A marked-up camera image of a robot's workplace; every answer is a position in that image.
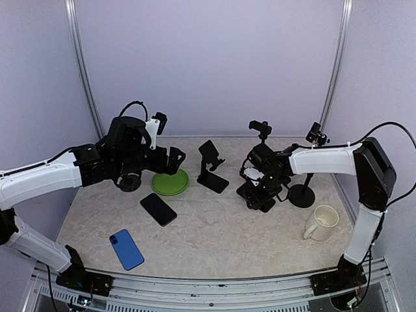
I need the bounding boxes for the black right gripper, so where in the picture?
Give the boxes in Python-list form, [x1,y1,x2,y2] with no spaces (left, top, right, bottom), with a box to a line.
[244,170,286,209]

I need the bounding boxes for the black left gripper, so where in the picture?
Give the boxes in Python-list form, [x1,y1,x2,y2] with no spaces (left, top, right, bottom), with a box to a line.
[115,146,185,176]

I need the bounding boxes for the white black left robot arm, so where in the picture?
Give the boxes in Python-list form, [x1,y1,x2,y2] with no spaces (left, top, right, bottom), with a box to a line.
[1,114,186,289]

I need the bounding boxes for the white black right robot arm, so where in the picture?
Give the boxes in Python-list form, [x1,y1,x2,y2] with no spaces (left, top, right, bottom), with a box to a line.
[237,137,397,289]

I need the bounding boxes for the black folding phone stand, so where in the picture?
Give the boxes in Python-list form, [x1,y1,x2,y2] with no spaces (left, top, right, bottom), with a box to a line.
[197,140,229,194]

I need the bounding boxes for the black tall round-base stand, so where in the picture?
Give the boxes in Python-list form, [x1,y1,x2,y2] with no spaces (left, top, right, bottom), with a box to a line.
[288,122,330,209]

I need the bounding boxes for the black phone purple edge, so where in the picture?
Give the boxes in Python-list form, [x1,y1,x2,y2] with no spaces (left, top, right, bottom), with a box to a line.
[140,193,177,227]

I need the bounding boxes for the black round-base clamp stand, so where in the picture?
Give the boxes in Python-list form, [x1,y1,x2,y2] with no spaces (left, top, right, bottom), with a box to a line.
[248,120,272,145]

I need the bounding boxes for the blue phone face down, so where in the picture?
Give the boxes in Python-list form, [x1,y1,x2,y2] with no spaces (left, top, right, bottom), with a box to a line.
[109,229,144,271]

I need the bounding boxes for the green plate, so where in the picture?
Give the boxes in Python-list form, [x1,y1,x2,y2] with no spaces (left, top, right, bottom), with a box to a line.
[151,169,190,196]

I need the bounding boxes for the cream ceramic mug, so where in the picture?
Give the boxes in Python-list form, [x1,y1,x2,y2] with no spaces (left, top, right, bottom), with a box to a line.
[303,205,340,241]

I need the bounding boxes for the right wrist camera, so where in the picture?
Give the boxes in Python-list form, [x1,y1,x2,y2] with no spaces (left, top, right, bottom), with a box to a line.
[240,167,264,187]

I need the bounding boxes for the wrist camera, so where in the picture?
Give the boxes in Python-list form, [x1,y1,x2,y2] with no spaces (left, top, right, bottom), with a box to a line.
[240,167,264,187]
[145,112,168,150]

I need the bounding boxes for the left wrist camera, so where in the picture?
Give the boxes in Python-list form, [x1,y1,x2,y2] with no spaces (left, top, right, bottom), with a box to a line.
[145,112,168,150]

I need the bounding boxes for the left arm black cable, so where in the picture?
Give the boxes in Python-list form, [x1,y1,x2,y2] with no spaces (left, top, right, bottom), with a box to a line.
[117,100,150,122]

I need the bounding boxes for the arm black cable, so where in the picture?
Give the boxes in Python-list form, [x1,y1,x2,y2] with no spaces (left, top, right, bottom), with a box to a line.
[117,100,150,122]
[350,121,416,209]

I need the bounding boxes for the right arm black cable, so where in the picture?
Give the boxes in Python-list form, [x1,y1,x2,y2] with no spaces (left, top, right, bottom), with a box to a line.
[350,121,416,209]

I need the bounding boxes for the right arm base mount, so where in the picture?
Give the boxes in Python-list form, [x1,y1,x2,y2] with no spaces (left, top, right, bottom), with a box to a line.
[309,245,372,296]

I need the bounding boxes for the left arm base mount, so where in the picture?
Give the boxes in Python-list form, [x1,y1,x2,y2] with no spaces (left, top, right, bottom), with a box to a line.
[56,245,113,297]

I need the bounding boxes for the front aluminium rail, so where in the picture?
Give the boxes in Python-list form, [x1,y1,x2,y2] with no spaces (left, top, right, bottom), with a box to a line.
[19,258,403,311]

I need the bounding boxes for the left aluminium frame post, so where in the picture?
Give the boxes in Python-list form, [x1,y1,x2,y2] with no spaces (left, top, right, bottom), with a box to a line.
[65,0,104,139]

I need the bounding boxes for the aluminium frame post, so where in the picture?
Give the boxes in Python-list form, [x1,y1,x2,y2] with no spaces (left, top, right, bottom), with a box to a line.
[65,0,104,139]
[320,0,354,130]

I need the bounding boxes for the right aluminium frame post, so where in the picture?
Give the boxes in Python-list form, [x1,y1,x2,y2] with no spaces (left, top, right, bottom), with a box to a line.
[320,0,354,130]

